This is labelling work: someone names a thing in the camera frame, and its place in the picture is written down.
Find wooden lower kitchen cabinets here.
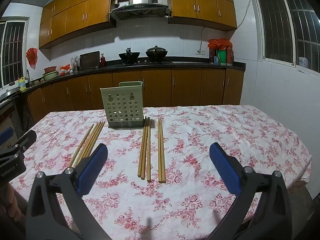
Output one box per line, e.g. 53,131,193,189
26,67,244,123

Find wooden upper kitchen cabinets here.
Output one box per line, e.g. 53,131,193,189
39,0,237,49

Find gas stove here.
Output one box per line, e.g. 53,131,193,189
117,59,173,66

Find black open wok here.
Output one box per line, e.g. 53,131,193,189
118,47,141,64

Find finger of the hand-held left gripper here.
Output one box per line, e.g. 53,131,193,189
0,127,13,147
10,130,37,155

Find steel range hood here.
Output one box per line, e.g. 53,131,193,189
109,0,172,20

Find person's left hand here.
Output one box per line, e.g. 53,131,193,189
0,181,17,218

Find black kitchen countertop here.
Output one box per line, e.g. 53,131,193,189
0,59,247,98

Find green perforated utensil holder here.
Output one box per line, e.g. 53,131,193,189
100,81,145,129

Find pink floral tablecloth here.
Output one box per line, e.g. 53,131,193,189
10,104,313,240

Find red plastic bag on hook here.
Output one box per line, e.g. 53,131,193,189
26,47,38,69

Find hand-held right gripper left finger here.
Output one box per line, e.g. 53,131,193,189
26,143,108,240

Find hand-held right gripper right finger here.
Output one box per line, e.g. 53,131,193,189
209,142,293,240

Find large barred window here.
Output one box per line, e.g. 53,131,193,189
252,0,320,72

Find dark cutting board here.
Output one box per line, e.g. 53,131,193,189
79,51,100,70

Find black wok with lid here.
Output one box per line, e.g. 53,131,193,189
145,46,168,62

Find wooden kitchen cabinets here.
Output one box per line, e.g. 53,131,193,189
26,67,244,123
39,0,237,49

